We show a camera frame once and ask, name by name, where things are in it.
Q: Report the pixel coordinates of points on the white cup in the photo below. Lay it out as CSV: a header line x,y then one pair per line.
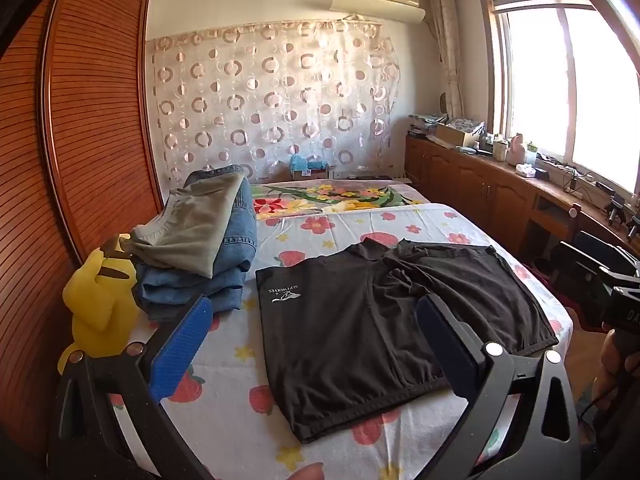
x,y
500,151

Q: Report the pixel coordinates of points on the wooden headboard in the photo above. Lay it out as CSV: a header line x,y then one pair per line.
x,y
90,110

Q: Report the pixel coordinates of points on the strawberry flower print blanket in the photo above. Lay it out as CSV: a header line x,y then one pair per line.
x,y
235,410

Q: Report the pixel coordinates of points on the person's dark clothing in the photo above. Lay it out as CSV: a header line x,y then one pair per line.
x,y
615,445

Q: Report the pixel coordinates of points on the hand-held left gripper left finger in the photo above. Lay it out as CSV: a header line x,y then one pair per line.
x,y
181,347

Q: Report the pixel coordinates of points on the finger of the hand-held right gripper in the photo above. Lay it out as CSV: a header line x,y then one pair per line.
x,y
580,262
605,245

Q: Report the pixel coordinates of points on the blue folded jeans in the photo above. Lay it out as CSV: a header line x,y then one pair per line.
x,y
235,260

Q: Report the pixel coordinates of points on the patterned window curtain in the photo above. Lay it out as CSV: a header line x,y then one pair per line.
x,y
447,50

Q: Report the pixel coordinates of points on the window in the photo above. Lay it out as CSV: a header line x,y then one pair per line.
x,y
575,85

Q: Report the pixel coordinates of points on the wooden cabinet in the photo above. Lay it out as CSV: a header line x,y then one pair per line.
x,y
470,185

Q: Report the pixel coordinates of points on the cardboard box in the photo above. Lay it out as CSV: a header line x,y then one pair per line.
x,y
455,135

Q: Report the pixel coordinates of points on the person's right hand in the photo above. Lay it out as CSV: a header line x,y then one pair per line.
x,y
612,355

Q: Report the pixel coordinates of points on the yellow plush toy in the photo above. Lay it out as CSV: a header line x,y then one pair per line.
x,y
100,305

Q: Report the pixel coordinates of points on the black pants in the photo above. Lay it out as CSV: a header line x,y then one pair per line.
x,y
350,335

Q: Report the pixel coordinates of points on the olive grey folded pants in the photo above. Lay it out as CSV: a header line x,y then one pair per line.
x,y
195,230

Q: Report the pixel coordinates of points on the blue plush item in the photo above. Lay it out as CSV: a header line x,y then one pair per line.
x,y
300,165

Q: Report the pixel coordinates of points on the patterned cloth pile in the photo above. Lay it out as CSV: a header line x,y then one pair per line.
x,y
425,122

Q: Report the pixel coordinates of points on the tissue pack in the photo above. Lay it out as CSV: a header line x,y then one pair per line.
x,y
525,170

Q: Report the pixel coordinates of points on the red cloth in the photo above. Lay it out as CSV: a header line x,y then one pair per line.
x,y
585,310

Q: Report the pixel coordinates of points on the floral bedsheet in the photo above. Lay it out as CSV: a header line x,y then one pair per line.
x,y
325,195

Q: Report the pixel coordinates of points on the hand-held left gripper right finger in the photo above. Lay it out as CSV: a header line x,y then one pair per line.
x,y
450,355

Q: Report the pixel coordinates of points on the white jug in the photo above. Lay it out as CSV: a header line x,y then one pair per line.
x,y
519,150

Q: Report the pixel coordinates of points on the sheer curtain with circles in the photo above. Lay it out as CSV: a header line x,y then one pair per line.
x,y
275,100

